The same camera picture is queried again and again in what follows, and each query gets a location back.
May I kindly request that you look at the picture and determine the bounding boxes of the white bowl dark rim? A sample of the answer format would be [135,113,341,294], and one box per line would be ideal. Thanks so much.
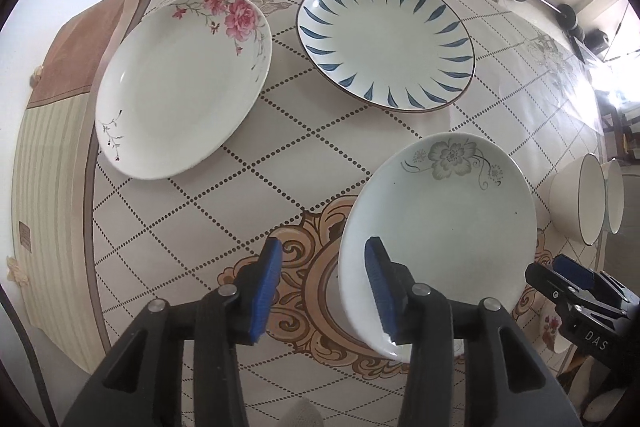
[549,154,606,246]

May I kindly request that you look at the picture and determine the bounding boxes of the white bowl blue pattern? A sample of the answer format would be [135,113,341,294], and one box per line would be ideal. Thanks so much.
[602,159,625,234]

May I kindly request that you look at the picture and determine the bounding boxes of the white plate grey flower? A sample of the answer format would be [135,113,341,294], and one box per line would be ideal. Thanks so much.
[337,132,537,363]

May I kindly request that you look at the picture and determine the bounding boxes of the white plate blue leaf pattern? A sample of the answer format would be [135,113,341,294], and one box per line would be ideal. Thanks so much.
[296,0,475,113]

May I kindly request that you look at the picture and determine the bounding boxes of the white plate pink flowers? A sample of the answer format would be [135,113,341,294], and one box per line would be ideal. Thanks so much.
[96,0,272,181]

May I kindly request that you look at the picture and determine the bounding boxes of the plain white bowl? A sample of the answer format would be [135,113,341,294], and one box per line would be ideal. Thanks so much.
[539,299,572,355]

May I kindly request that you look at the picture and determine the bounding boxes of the beige striped placemat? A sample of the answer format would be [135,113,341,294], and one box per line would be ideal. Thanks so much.
[11,0,150,373]

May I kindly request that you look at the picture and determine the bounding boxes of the patterned tablecloth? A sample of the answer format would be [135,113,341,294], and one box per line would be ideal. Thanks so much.
[88,0,603,426]

